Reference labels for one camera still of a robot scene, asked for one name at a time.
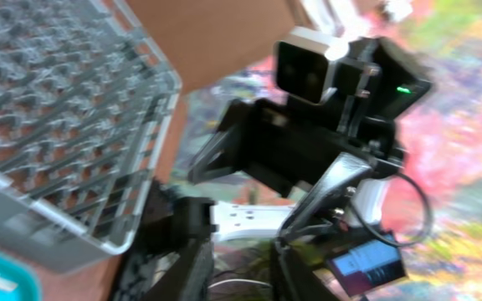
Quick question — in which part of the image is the grey dishwasher rack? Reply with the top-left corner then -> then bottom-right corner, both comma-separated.
0,0 -> 182,273

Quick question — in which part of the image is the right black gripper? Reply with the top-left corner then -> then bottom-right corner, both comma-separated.
187,37 -> 433,237

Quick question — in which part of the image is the teal serving tray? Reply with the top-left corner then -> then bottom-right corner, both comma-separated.
0,252 -> 43,301

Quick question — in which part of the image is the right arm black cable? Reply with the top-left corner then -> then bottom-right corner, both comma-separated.
349,171 -> 434,248

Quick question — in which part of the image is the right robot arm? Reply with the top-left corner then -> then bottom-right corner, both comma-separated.
187,37 -> 432,300

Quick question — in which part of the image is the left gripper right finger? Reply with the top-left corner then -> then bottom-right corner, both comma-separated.
269,240 -> 340,301

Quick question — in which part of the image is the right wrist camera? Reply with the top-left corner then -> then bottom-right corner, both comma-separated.
274,27 -> 350,105

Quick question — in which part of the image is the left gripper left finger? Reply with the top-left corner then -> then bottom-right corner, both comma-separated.
141,238 -> 214,301

